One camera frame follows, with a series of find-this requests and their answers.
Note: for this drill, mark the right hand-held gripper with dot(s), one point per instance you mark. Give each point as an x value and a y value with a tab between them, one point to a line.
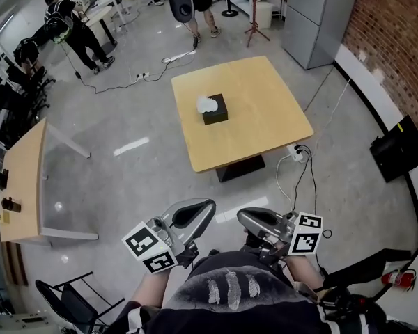
304	237

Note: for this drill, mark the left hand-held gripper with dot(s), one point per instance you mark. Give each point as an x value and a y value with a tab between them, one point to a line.
146	245

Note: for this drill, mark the white tissue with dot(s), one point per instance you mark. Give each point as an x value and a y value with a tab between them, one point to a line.
207	104

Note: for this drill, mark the person's left forearm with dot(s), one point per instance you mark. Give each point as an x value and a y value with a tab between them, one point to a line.
149	289

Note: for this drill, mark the person's right forearm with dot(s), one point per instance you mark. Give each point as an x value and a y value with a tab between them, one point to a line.
304	271

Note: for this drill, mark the black tissue box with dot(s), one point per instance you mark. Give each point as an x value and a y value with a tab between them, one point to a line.
217	115

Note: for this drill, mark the white power strip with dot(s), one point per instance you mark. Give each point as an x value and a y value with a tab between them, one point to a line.
294	153
143	76

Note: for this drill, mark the person's torso in dark shirt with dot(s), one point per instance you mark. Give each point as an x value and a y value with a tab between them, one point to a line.
230	318

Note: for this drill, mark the red fire extinguisher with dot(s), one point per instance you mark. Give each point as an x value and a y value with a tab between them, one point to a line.
397	279

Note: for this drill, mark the black folding chair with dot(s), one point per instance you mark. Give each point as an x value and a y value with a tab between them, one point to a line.
75	304

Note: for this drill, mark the black flat case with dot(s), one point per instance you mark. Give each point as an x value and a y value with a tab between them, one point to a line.
398	151

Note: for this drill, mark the wooden desk with white legs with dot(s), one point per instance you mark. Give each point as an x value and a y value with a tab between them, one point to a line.
22	186

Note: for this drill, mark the brown wooden object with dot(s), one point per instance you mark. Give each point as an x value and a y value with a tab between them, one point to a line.
12	205

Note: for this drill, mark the small yellow box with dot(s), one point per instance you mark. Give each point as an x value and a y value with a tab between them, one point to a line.
4	218

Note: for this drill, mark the dark small object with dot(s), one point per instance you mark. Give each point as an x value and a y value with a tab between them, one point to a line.
1	179

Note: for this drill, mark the wooden tripod coat stand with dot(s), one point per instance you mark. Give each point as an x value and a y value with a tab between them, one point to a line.
254	19

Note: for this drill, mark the grey refrigerator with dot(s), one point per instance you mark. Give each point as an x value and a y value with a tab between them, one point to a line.
317	23

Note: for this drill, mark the white bucket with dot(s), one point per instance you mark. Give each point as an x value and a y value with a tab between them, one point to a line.
264	16

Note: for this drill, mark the black white-rimmed shell pack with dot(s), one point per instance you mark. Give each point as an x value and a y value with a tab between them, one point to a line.
176	5

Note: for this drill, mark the white equipment case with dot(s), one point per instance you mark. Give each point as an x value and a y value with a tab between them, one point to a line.
14	325

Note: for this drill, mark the cluster of black office chairs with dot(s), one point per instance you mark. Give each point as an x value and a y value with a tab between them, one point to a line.
21	92

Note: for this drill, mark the black green backpack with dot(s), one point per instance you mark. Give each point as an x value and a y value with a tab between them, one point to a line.
57	26

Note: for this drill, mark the square wooden pedestal table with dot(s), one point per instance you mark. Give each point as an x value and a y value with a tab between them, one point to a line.
257	117

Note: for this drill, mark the round white pedestal table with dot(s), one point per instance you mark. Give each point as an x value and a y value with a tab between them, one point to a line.
99	14

